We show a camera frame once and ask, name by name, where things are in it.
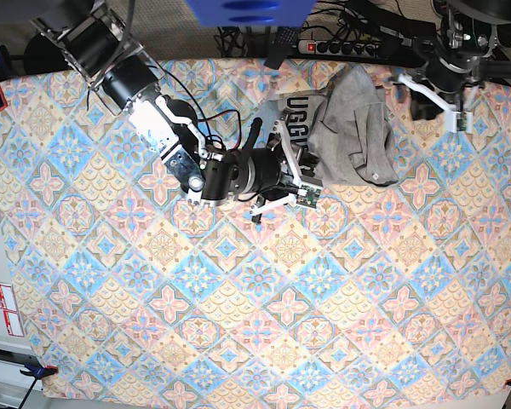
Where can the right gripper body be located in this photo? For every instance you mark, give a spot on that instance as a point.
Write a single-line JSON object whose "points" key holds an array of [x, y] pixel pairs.
{"points": [[268, 173]]}

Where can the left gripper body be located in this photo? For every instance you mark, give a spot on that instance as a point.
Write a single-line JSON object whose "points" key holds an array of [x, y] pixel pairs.
{"points": [[450, 80]]}

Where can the grey T-shirt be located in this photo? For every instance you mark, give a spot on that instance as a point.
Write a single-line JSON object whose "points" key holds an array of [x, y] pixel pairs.
{"points": [[345, 126]]}

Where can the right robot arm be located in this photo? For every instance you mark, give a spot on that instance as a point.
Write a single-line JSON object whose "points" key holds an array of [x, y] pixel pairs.
{"points": [[98, 44]]}

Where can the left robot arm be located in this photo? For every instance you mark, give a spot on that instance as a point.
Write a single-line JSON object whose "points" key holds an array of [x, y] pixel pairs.
{"points": [[457, 56]]}

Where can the black power strip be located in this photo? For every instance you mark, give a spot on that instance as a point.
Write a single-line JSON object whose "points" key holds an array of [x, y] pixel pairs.
{"points": [[343, 48]]}

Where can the patterned tile tablecloth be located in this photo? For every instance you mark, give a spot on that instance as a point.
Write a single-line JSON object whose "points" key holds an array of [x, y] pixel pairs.
{"points": [[378, 297]]}

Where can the red white labels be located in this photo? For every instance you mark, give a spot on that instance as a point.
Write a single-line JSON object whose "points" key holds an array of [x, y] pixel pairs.
{"points": [[9, 311]]}

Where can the blue clamp bottom left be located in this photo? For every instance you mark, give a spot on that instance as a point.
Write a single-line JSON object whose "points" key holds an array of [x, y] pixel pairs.
{"points": [[38, 372]]}

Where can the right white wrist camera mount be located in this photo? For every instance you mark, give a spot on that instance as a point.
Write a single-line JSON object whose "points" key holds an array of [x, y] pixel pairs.
{"points": [[302, 190]]}

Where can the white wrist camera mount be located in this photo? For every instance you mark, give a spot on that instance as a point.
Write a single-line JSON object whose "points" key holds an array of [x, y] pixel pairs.
{"points": [[456, 119], [302, 190]]}

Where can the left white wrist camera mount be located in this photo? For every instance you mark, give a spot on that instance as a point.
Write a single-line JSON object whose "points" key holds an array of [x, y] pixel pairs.
{"points": [[456, 119]]}

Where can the black remote-like bracket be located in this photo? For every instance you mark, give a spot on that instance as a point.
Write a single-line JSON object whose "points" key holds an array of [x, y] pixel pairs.
{"points": [[284, 41]]}

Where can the blue plastic mount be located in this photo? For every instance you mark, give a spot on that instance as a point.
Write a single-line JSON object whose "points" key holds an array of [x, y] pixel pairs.
{"points": [[214, 13]]}

